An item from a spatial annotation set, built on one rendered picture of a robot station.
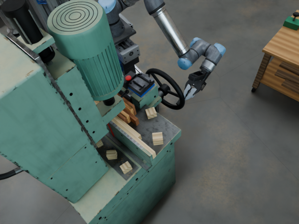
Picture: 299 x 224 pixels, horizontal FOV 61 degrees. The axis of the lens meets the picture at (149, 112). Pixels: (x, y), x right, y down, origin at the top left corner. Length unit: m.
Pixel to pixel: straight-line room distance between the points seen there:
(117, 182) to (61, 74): 0.63
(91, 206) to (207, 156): 1.17
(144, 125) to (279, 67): 1.61
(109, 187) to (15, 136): 0.60
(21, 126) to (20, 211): 1.61
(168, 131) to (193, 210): 0.93
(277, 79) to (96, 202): 1.82
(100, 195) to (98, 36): 0.74
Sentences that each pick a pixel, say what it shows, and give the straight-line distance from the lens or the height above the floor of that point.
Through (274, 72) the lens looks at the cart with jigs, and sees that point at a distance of 2.49.
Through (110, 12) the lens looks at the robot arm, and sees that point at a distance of 1.69.
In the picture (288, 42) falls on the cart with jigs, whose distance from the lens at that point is 2.24.
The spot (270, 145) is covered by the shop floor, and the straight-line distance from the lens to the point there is 2.28.
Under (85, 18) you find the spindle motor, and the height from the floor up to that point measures 1.50.
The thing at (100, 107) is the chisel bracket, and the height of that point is 1.07.
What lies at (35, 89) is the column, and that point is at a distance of 0.70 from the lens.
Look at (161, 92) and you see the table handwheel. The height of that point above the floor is 0.82.
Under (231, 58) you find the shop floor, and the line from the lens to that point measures 2.77.
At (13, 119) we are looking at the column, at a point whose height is 1.44.
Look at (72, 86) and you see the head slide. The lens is 0.83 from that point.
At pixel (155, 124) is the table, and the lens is 1.21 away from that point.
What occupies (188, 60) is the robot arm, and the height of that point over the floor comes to 0.93.
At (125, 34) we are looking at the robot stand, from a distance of 1.79.
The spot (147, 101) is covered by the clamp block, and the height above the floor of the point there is 0.91.
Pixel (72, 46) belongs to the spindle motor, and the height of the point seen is 1.47.
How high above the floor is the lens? 1.95
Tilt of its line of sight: 57 degrees down
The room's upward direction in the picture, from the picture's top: 10 degrees counter-clockwise
